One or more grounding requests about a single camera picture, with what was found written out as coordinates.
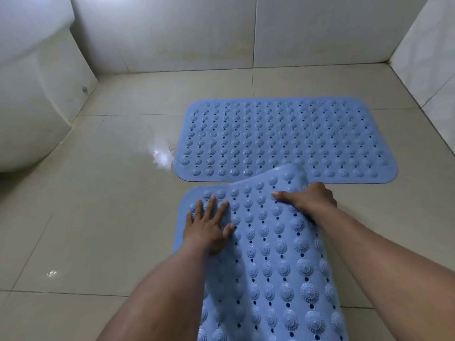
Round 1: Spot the person's right forearm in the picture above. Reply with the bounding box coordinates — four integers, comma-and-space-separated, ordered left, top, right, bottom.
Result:
312, 206, 455, 341

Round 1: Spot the white ceramic toilet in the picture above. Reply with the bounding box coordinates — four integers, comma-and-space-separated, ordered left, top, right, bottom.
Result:
0, 0, 99, 173

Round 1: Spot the blue bath mat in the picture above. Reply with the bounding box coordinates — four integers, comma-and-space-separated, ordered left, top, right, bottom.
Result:
172, 163, 351, 341
173, 97, 399, 184

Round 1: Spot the person's left forearm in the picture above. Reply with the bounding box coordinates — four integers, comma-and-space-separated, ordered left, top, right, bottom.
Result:
96, 241, 214, 341

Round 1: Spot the person's left hand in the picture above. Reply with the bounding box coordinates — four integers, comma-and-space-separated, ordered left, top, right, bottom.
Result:
183, 195, 236, 256

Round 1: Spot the person's right hand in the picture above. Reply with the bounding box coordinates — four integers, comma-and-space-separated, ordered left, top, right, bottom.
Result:
272, 182, 338, 224

